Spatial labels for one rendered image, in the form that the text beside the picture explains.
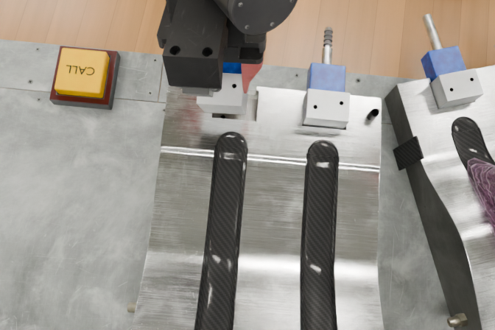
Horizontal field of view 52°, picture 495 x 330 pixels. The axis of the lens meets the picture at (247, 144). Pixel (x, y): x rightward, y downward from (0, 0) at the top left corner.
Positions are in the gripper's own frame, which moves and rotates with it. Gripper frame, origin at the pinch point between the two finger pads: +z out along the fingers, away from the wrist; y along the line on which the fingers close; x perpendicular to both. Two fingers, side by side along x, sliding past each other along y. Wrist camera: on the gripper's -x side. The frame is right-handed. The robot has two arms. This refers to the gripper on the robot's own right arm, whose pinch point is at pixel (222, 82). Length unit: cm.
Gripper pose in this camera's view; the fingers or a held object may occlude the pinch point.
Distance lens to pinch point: 56.2
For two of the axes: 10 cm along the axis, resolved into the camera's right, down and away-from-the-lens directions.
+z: 0.4, 5.9, 8.1
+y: 9.9, 0.6, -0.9
